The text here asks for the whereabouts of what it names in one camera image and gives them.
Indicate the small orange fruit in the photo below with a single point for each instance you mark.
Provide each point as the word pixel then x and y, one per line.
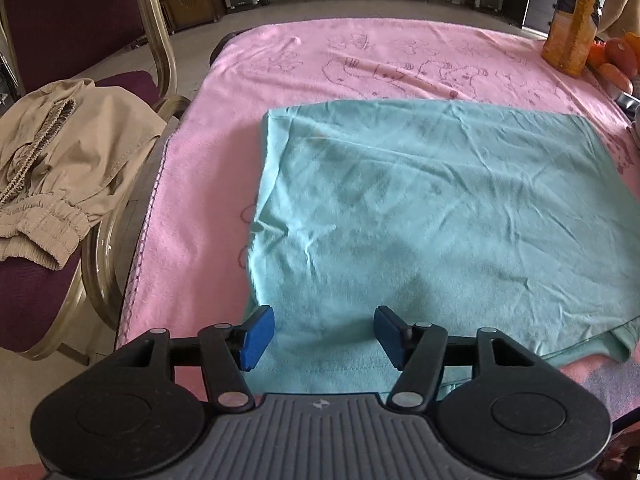
pixel 596 55

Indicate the tan bag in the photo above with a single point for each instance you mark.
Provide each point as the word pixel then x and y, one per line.
pixel 617 5

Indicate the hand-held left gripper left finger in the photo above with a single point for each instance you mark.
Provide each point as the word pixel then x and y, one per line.
pixel 257 335

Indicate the maroon chair with gold frame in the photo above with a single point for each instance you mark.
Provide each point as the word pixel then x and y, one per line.
pixel 65 10

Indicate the teal t-shirt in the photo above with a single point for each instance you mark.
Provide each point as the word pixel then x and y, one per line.
pixel 425 210

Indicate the red apple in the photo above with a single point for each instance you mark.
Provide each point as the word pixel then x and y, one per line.
pixel 622 55

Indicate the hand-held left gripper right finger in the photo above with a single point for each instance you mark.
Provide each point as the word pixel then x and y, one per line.
pixel 390 335

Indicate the beige pants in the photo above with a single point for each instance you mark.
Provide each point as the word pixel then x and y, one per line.
pixel 85 160

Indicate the pink printed blanket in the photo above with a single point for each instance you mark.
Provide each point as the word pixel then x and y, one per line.
pixel 210 160

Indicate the black drawer cabinet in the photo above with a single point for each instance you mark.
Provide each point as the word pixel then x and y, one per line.
pixel 537 0

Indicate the peach coloured fruit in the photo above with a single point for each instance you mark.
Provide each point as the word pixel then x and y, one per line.
pixel 615 76

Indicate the orange snack packet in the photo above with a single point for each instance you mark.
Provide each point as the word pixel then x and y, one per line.
pixel 572 25

